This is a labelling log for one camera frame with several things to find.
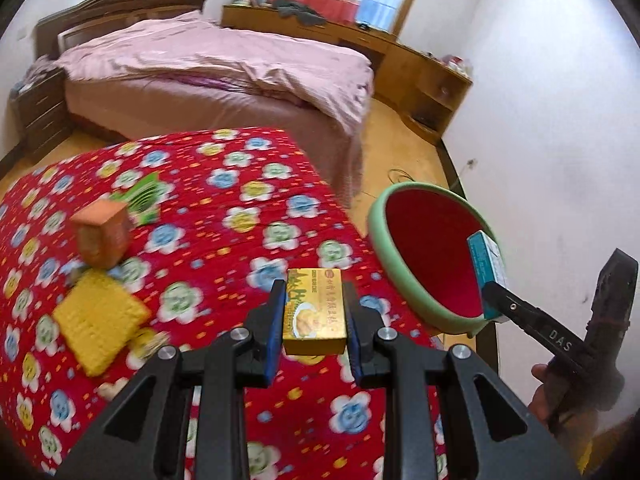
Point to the clothes pile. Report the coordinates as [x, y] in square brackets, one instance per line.
[32, 72]

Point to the bed with pink blanket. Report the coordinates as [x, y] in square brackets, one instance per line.
[210, 60]

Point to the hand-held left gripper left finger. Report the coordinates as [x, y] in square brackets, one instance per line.
[274, 340]

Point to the wooden desk cabinet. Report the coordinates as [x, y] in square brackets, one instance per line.
[400, 75]

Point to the grey clothes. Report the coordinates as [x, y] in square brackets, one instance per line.
[300, 12]

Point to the green packet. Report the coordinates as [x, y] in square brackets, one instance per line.
[142, 197]

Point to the dark wooden nightstand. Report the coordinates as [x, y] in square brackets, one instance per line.
[42, 110]

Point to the small items on cabinet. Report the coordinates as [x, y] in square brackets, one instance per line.
[460, 64]

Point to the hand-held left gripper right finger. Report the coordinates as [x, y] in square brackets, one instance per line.
[354, 345]

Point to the orange brown carton box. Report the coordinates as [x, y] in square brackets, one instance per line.
[102, 232]

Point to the gold snack box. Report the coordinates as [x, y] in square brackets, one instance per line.
[315, 310]

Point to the teal box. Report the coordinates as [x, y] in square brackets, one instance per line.
[487, 270]

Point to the red bin with green rim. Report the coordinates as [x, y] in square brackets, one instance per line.
[425, 250]

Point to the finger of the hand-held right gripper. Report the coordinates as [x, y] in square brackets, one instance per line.
[625, 280]
[540, 330]

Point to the dark wooden headboard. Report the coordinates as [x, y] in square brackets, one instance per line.
[115, 5]

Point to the red smiley flower blanket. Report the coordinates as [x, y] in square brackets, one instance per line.
[200, 240]

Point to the person's right hand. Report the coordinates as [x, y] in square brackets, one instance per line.
[540, 387]

